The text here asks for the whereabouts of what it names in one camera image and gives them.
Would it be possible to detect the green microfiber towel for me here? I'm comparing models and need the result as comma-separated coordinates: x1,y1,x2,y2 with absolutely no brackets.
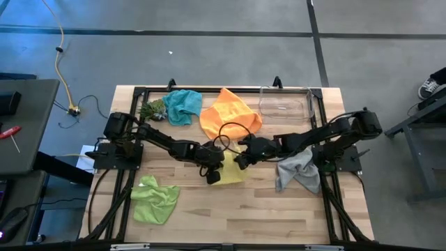
130,174,181,226

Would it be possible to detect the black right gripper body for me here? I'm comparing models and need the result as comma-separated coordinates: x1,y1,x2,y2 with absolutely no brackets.
233,134,280,172

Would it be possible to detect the orange microfiber towel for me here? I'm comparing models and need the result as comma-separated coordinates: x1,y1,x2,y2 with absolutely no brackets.
199,87,263,142

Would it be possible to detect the black box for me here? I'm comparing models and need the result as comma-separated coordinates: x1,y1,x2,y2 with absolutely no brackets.
0,91,22,117

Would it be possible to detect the teal microfiber towel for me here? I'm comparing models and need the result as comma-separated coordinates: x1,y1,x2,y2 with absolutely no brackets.
161,89,204,128

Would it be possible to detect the grey microfiber towel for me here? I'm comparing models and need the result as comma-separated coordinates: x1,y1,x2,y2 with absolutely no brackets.
275,146,322,195

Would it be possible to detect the dark side table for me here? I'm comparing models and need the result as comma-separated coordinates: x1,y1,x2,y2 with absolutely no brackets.
0,78,61,176

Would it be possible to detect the black computer mouse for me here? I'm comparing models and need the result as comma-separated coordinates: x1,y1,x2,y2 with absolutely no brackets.
0,206,29,242

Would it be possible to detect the person's leg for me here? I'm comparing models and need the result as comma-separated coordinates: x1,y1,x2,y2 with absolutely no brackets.
429,66,446,86

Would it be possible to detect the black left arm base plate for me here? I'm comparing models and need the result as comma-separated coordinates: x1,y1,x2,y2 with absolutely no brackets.
84,140,144,172

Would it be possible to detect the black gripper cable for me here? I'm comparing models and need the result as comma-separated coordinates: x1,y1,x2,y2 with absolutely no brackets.
218,121,254,151
213,134,231,153

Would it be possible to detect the person's shoe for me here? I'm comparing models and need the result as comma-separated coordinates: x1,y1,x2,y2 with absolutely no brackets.
417,77,442,101

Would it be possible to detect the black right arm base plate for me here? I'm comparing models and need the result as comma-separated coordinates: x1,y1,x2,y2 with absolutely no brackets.
311,144,371,173

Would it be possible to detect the yellow microfiber towel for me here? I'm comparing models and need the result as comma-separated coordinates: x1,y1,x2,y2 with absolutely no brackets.
211,143,250,186

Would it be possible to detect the red-handled screwdriver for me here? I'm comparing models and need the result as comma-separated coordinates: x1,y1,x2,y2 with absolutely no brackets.
0,125,23,154

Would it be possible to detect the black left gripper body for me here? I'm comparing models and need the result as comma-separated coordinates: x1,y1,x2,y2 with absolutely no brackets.
193,139,226,186

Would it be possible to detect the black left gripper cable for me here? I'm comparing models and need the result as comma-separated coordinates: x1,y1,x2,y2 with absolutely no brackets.
213,134,231,153

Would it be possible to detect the potted succulent plant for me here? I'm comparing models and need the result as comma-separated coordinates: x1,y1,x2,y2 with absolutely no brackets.
137,98,169,123

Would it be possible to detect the white paper sheet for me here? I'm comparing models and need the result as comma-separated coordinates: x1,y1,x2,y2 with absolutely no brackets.
79,144,98,174

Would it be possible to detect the clear plastic bin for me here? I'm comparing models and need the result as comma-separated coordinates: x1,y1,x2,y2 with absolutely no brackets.
258,85,316,121

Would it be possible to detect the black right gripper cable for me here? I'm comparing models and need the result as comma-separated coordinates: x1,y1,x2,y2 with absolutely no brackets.
218,121,254,151

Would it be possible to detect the thin black floor cable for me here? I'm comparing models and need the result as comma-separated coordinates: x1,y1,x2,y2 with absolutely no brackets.
52,93,109,130

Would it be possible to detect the black metal table frame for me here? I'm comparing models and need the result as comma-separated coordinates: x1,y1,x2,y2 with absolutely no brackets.
79,75,376,245

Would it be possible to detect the yellow power cord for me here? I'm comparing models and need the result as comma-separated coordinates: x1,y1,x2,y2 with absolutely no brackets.
40,0,82,118

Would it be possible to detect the grey metal stand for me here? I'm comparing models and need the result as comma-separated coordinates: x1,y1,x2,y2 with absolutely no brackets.
383,86,446,204

